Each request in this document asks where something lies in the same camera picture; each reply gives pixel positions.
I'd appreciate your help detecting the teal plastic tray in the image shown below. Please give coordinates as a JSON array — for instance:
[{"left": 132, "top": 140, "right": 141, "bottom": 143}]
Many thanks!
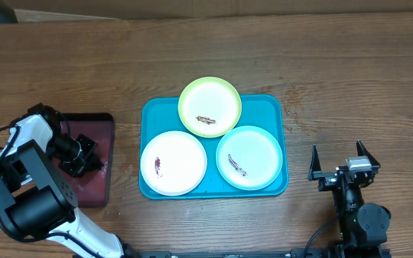
[{"left": 140, "top": 94, "right": 290, "bottom": 199}]

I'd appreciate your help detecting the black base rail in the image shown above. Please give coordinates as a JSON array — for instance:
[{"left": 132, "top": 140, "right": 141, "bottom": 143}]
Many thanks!
[{"left": 134, "top": 248, "right": 392, "bottom": 258}]

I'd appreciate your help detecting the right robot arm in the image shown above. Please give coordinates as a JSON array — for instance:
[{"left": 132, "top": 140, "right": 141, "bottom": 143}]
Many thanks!
[{"left": 303, "top": 140, "right": 391, "bottom": 257}]

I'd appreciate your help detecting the white pink-rimmed plate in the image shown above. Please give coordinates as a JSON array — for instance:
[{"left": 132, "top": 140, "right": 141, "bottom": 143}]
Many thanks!
[{"left": 140, "top": 130, "right": 207, "bottom": 196}]

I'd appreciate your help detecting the yellow-green plate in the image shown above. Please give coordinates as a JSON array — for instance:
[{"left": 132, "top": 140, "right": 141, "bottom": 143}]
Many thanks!
[{"left": 178, "top": 77, "right": 242, "bottom": 138}]

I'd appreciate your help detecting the black tray with maroon liner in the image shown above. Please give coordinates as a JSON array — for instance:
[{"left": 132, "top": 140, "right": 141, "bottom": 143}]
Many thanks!
[{"left": 60, "top": 113, "right": 115, "bottom": 208}]

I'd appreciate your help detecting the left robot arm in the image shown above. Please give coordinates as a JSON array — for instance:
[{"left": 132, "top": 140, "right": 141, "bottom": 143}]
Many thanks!
[{"left": 0, "top": 103, "right": 139, "bottom": 257}]

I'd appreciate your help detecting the light blue plate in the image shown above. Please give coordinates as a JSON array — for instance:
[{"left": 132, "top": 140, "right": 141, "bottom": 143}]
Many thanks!
[{"left": 216, "top": 125, "right": 283, "bottom": 191}]

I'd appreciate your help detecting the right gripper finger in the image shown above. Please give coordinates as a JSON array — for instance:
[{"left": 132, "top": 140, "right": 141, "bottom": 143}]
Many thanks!
[
  {"left": 308, "top": 145, "right": 321, "bottom": 180},
  {"left": 356, "top": 140, "right": 381, "bottom": 168}
]

